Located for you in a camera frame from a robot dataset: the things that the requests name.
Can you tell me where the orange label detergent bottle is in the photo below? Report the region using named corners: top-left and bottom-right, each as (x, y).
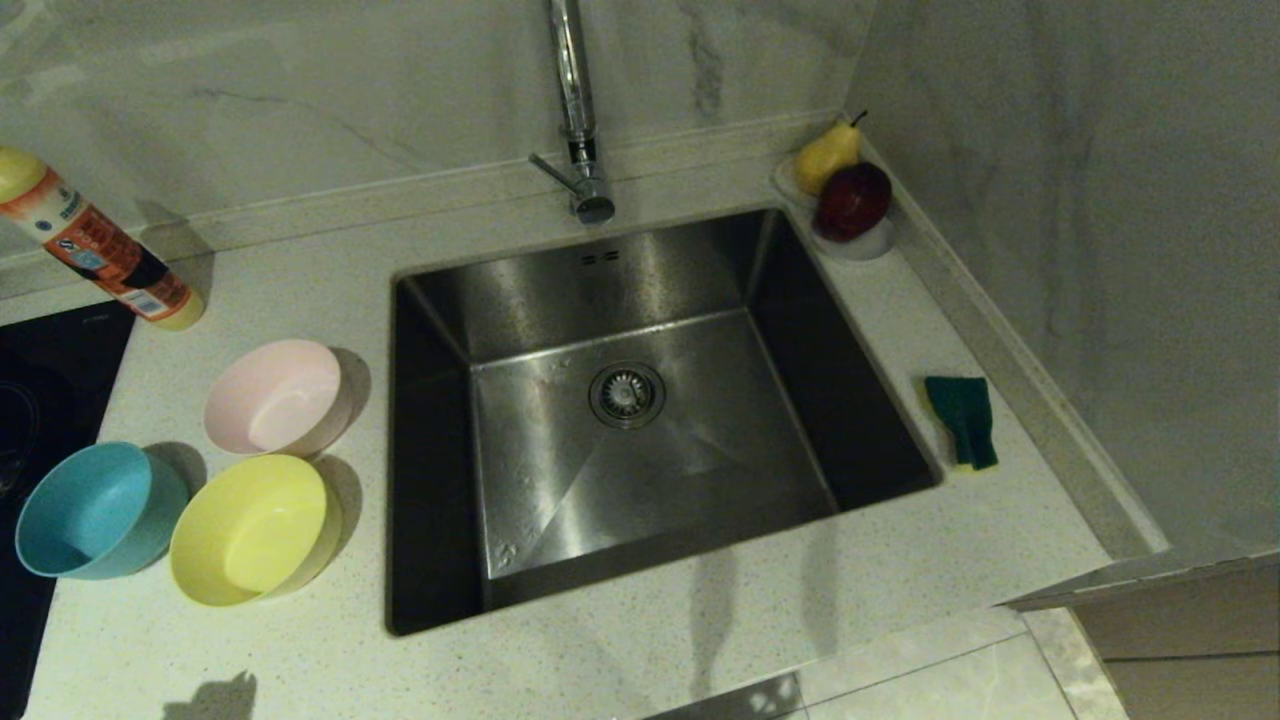
top-left (0, 147), bottom-right (207, 332)

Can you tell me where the metal sink drain strainer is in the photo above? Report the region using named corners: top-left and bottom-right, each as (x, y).
top-left (588, 361), bottom-right (667, 430)

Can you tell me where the stainless steel sink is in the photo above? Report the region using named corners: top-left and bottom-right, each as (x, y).
top-left (385, 205), bottom-right (944, 638)

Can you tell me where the green and yellow sponge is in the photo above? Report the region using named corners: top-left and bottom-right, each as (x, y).
top-left (923, 375), bottom-right (1000, 472)

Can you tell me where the white fruit tray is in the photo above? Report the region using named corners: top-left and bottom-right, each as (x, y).
top-left (772, 155), bottom-right (897, 262)

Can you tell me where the dark red apple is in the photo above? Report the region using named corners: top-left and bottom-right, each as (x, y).
top-left (815, 162), bottom-right (893, 243)

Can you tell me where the yellow pear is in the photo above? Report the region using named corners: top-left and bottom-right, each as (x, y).
top-left (795, 110), bottom-right (869, 197)

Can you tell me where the chrome faucet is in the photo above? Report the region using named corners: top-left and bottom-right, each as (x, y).
top-left (528, 0), bottom-right (617, 225)

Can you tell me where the pink plastic bowl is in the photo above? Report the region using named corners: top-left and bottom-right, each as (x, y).
top-left (204, 339), bottom-right (353, 458)

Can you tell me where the yellow plastic bowl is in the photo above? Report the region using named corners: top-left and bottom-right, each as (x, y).
top-left (168, 454), bottom-right (343, 608)

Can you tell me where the blue plastic bowl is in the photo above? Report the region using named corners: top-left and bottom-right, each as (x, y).
top-left (14, 441), bottom-right (191, 581)

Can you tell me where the black induction cooktop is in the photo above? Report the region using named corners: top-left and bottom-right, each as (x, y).
top-left (0, 300), bottom-right (137, 720)

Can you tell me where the light wooden cabinet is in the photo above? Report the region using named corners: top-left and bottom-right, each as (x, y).
top-left (1070, 565), bottom-right (1280, 720)

